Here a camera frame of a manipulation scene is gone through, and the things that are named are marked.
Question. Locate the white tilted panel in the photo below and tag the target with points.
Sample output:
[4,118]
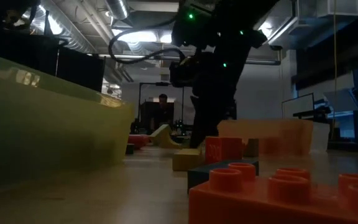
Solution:
[342,99]

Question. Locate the black monitor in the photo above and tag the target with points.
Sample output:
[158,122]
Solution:
[233,109]

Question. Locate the smooth silver ventilation duct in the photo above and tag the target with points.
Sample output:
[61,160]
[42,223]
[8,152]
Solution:
[117,7]

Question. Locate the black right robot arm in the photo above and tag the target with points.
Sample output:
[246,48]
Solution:
[228,18]

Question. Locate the white ceiling box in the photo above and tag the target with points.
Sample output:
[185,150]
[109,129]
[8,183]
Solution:
[343,7]

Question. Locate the black background rig frame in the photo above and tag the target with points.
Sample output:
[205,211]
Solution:
[139,93]

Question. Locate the green wooden block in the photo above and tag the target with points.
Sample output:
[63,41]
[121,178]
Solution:
[130,148]

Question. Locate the ribbed silver ventilation duct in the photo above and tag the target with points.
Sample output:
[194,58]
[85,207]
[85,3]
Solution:
[82,40]

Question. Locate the yellow wooden arch block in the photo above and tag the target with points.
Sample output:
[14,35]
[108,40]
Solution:
[163,138]

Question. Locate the yellow translucent plastic bin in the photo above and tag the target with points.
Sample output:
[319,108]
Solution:
[42,133]

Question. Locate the white board screen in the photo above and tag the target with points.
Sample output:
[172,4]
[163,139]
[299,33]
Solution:
[298,105]

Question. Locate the person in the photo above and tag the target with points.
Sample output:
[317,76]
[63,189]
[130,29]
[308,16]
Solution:
[163,109]

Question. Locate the orange translucent plastic bin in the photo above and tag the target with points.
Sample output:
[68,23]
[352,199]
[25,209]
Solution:
[278,133]

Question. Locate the orange studded toy brick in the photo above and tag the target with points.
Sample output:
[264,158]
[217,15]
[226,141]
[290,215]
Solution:
[244,205]
[222,151]

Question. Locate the horizontal ceiling pipe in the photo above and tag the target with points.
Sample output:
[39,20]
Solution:
[104,56]

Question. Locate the teal wooden block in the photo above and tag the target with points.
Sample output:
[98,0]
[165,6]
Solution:
[204,175]

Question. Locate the black desk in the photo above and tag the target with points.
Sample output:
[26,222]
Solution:
[312,114]

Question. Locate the black partition panel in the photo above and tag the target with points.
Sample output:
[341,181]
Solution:
[79,70]

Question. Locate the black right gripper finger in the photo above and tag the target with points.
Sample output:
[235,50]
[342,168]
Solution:
[204,118]

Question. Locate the ceiling light panel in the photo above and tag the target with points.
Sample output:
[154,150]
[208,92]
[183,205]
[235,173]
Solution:
[166,38]
[135,36]

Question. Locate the yellow wooden plank block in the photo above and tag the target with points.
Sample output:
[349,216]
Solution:
[186,159]

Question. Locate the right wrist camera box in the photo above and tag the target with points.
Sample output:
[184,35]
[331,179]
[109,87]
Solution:
[182,73]

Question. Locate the red wooden cylinder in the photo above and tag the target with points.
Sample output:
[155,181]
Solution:
[138,141]

